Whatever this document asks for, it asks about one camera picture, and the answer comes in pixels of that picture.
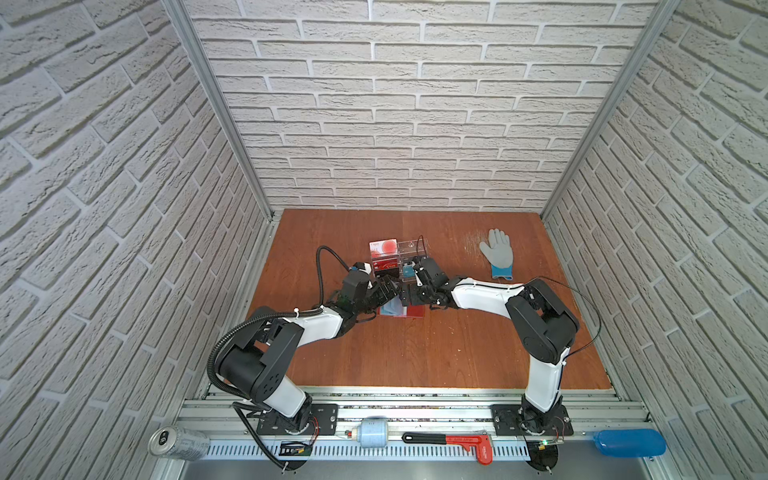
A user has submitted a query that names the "red leather card holder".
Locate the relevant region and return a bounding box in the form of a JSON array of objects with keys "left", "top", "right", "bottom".
[{"left": 378, "top": 297, "right": 426, "bottom": 319}]

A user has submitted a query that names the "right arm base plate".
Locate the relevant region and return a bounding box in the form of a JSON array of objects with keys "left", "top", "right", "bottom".
[{"left": 490, "top": 403, "right": 574, "bottom": 437}]

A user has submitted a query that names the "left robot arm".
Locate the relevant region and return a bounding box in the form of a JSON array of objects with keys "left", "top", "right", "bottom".
[{"left": 206, "top": 269, "right": 401, "bottom": 424}]

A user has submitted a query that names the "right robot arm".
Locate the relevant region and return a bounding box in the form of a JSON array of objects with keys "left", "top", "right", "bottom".
[{"left": 413, "top": 256, "right": 580, "bottom": 415}]

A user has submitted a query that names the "grey work glove blue cuff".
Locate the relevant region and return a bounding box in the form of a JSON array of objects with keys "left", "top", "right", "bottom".
[{"left": 479, "top": 229, "right": 514, "bottom": 281}]

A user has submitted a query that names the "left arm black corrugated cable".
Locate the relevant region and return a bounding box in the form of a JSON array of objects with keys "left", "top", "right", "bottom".
[{"left": 206, "top": 245, "right": 352, "bottom": 470}]

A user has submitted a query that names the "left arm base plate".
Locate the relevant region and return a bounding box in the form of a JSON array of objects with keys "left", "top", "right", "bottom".
[{"left": 257, "top": 403, "right": 339, "bottom": 436}]

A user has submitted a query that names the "silver drink can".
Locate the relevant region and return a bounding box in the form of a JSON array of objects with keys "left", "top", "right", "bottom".
[{"left": 148, "top": 426, "right": 210, "bottom": 461}]

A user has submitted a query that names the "red VIP card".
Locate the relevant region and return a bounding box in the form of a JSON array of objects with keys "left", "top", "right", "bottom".
[{"left": 372, "top": 257, "right": 398, "bottom": 271}]

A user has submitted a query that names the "red white patterned card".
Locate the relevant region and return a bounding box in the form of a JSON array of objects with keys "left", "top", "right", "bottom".
[{"left": 369, "top": 239, "right": 399, "bottom": 259}]

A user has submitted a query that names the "aluminium rail frame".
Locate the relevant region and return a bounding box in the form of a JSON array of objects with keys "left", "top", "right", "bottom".
[{"left": 152, "top": 387, "right": 680, "bottom": 479}]

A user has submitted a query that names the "blue plastic case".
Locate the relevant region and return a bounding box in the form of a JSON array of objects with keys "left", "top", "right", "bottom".
[{"left": 593, "top": 429, "right": 667, "bottom": 458}]

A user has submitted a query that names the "red black pipe wrench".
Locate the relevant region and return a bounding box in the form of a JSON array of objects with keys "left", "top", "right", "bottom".
[{"left": 401, "top": 432, "right": 493, "bottom": 466}]

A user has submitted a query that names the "clear acrylic card display stand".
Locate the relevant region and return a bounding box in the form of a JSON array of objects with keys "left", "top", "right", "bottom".
[{"left": 369, "top": 236, "right": 428, "bottom": 283}]

